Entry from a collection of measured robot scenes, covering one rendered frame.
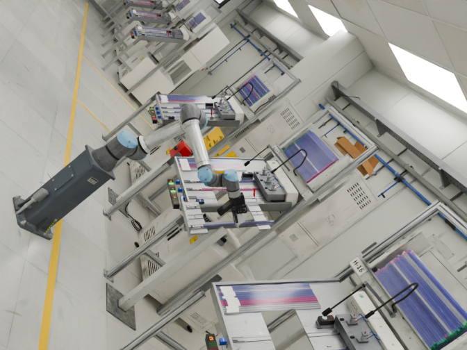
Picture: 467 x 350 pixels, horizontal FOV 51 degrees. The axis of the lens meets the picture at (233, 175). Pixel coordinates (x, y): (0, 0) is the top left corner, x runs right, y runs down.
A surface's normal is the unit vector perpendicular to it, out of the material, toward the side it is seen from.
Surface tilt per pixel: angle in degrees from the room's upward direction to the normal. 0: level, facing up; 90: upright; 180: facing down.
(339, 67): 90
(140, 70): 90
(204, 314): 90
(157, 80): 90
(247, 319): 44
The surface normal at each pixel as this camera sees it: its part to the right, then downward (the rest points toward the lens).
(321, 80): 0.23, 0.47
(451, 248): -0.58, -0.63
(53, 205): 0.41, 0.66
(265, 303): 0.15, -0.88
